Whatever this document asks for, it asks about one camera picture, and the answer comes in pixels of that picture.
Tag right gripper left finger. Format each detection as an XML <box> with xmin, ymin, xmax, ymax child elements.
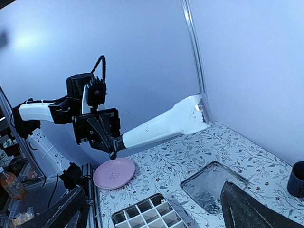
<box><xmin>35</xmin><ymin>186</ymin><xmax>89</xmax><ymax>228</ymax></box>

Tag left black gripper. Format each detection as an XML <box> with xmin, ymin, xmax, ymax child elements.
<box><xmin>66</xmin><ymin>73</ymin><xmax>121</xmax><ymax>152</ymax></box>

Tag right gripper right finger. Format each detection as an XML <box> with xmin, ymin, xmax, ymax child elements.
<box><xmin>220</xmin><ymin>181</ymin><xmax>302</xmax><ymax>228</ymax></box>

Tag white handled food tongs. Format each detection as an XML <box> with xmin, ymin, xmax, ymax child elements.
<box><xmin>110</xmin><ymin>93</ymin><xmax>213</xmax><ymax>160</ymax></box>

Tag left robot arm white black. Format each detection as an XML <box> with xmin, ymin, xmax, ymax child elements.
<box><xmin>12</xmin><ymin>73</ymin><xmax>124</xmax><ymax>175</ymax></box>

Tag metal tin lid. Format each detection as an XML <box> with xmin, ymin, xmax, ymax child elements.
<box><xmin>180</xmin><ymin>161</ymin><xmax>248</xmax><ymax>215</ymax></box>

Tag pink round plate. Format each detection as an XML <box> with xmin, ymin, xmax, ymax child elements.
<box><xmin>93</xmin><ymin>158</ymin><xmax>135</xmax><ymax>190</ymax></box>

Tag dark blue mug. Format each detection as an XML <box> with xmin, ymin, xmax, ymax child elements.
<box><xmin>287</xmin><ymin>161</ymin><xmax>304</xmax><ymax>198</ymax></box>

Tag orange drink bottle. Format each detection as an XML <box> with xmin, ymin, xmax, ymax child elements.
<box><xmin>0</xmin><ymin>167</ymin><xmax>27</xmax><ymax>200</ymax></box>

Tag floral tablecloth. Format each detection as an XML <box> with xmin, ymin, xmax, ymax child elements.
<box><xmin>97</xmin><ymin>123</ymin><xmax>304</xmax><ymax>228</ymax></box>

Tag metal cookie tin with dividers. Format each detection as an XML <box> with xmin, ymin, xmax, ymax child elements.
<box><xmin>111</xmin><ymin>193</ymin><xmax>195</xmax><ymax>228</ymax></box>

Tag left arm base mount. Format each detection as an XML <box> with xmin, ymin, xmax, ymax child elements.
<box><xmin>59</xmin><ymin>162</ymin><xmax>92</xmax><ymax>190</ymax></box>

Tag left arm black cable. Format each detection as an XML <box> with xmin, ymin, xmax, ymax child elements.
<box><xmin>91</xmin><ymin>55</ymin><xmax>106</xmax><ymax>83</ymax></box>

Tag left aluminium corner post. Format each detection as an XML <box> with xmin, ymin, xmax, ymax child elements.
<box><xmin>180</xmin><ymin>0</ymin><xmax>214</xmax><ymax>125</ymax></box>

